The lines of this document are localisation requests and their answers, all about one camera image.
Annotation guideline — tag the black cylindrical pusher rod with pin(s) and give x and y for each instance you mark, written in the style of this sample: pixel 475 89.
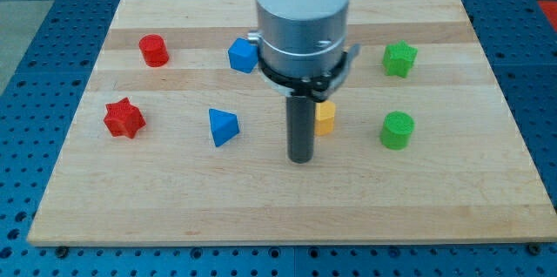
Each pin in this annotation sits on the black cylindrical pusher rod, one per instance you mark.
pixel 300 121

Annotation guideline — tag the black clamp bracket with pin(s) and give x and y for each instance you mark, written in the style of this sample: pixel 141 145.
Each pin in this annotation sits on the black clamp bracket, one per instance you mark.
pixel 317 89

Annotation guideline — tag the yellow hexagon block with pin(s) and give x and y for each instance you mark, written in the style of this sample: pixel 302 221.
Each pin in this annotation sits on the yellow hexagon block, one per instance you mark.
pixel 324 118

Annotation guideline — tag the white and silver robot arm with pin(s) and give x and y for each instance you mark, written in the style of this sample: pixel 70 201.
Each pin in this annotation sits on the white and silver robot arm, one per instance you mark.
pixel 302 55

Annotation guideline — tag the blue triangle block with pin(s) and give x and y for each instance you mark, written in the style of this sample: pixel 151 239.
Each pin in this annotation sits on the blue triangle block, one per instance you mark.
pixel 223 125

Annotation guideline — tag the blue cube block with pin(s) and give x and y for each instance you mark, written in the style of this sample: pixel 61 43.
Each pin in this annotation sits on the blue cube block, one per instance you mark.
pixel 243 56

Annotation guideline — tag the green star block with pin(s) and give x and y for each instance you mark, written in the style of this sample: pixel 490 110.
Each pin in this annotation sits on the green star block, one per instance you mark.
pixel 399 58

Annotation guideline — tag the green cylinder block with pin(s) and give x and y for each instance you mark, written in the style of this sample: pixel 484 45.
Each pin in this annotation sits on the green cylinder block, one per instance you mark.
pixel 397 130

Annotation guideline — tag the wooden board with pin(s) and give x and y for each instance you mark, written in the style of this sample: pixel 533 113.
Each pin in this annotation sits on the wooden board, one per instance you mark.
pixel 466 175

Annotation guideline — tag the red cylinder block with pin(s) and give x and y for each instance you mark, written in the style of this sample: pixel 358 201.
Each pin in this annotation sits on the red cylinder block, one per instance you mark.
pixel 153 50

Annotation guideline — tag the red star block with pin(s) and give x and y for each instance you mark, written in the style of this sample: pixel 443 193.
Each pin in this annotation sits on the red star block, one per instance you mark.
pixel 123 119

